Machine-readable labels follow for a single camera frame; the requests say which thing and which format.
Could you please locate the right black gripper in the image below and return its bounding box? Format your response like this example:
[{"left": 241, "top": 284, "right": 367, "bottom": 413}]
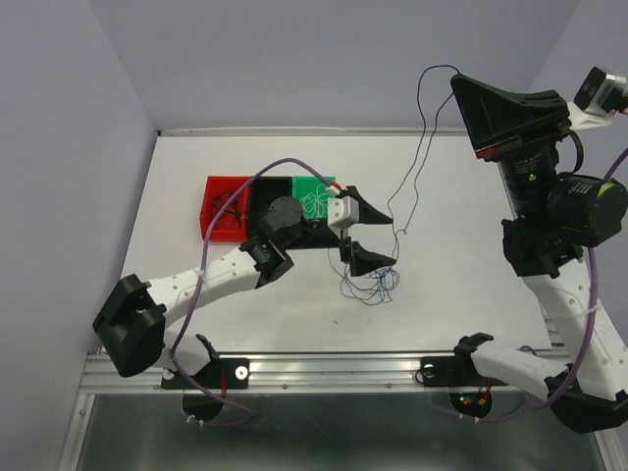
[{"left": 458, "top": 71, "right": 579, "bottom": 222}]

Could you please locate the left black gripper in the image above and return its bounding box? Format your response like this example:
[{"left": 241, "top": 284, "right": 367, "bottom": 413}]
[{"left": 283, "top": 186, "right": 395, "bottom": 275}]

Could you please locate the thin blue wire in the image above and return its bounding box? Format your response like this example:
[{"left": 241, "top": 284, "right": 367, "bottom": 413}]
[
  {"left": 329, "top": 230, "right": 403, "bottom": 305},
  {"left": 387, "top": 64, "right": 460, "bottom": 236}
]

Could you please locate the thin white wire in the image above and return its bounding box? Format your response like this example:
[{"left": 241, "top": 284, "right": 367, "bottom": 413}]
[{"left": 298, "top": 185, "right": 335, "bottom": 220}]

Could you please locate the black cable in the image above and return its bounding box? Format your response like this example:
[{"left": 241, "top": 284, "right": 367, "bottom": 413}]
[{"left": 210, "top": 188, "right": 244, "bottom": 230}]

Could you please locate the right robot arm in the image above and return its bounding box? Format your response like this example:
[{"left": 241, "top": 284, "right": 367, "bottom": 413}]
[{"left": 442, "top": 68, "right": 627, "bottom": 434}]

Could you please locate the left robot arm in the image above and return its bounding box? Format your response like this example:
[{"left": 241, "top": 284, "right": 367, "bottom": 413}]
[{"left": 92, "top": 185, "right": 395, "bottom": 387}]

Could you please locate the green plastic bin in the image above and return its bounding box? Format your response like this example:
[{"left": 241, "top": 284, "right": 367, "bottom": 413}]
[{"left": 291, "top": 176, "right": 330, "bottom": 220}]

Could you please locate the black plastic bin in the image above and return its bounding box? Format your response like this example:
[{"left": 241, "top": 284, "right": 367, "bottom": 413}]
[{"left": 246, "top": 177, "right": 292, "bottom": 238}]

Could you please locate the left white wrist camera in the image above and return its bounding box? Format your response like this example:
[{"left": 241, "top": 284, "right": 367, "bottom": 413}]
[{"left": 326, "top": 184, "right": 360, "bottom": 236}]

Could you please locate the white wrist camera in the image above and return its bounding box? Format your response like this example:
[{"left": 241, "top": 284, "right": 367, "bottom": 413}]
[
  {"left": 326, "top": 184, "right": 360, "bottom": 236},
  {"left": 567, "top": 67, "right": 627, "bottom": 131}
]

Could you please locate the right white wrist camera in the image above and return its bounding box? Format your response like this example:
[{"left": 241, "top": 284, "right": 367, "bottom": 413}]
[{"left": 567, "top": 67, "right": 627, "bottom": 131}]

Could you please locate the aluminium front rail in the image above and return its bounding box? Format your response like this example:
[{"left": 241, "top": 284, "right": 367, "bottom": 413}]
[{"left": 78, "top": 351, "right": 442, "bottom": 396}]

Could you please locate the aluminium rail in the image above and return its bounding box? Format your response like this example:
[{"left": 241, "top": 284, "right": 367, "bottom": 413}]
[
  {"left": 541, "top": 307, "right": 569, "bottom": 352},
  {"left": 156, "top": 126, "right": 472, "bottom": 137},
  {"left": 78, "top": 351, "right": 442, "bottom": 396}
]

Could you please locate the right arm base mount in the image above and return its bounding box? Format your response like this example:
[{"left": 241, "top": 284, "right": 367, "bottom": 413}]
[{"left": 414, "top": 333, "right": 504, "bottom": 423}]

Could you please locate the aluminium back rail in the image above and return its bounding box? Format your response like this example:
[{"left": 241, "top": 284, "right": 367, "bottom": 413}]
[{"left": 156, "top": 126, "right": 472, "bottom": 137}]

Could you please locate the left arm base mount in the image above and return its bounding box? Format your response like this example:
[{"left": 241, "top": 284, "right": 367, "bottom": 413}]
[{"left": 160, "top": 334, "right": 251, "bottom": 423}]

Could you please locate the aluminium right side rail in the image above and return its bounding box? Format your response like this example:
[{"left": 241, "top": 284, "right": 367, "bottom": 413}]
[{"left": 541, "top": 307, "right": 569, "bottom": 352}]

